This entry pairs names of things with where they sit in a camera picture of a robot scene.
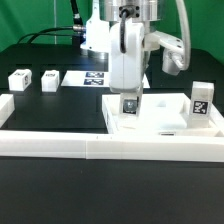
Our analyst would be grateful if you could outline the white U-shaped fence wall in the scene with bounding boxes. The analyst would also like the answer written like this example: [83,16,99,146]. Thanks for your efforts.
[0,93,224,163]

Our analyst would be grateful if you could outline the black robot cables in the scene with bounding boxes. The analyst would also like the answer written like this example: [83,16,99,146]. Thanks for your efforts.
[17,0,88,45]

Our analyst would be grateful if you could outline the white square table top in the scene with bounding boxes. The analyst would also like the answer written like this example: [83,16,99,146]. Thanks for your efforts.
[102,93,224,137]

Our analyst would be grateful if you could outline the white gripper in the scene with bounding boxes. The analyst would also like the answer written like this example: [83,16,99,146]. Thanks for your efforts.
[109,21,144,116]

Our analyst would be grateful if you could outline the white sheet with AprilTags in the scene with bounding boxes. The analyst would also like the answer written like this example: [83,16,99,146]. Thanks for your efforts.
[61,70,150,90]

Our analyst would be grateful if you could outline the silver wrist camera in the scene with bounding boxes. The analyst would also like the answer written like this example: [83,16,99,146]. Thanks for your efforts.
[159,35,190,76]

